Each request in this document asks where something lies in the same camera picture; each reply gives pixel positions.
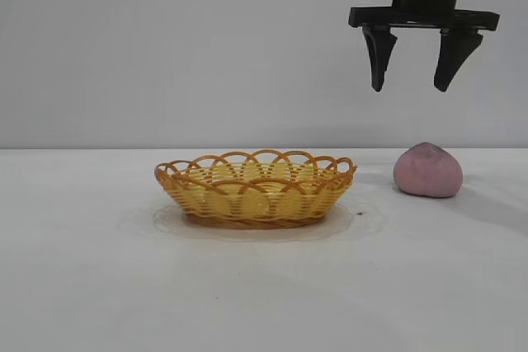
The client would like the pink peach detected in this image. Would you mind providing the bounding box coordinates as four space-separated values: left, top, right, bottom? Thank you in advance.
393 141 464 199

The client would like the yellow woven wicker basket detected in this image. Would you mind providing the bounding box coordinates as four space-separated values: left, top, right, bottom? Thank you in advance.
154 148 359 231

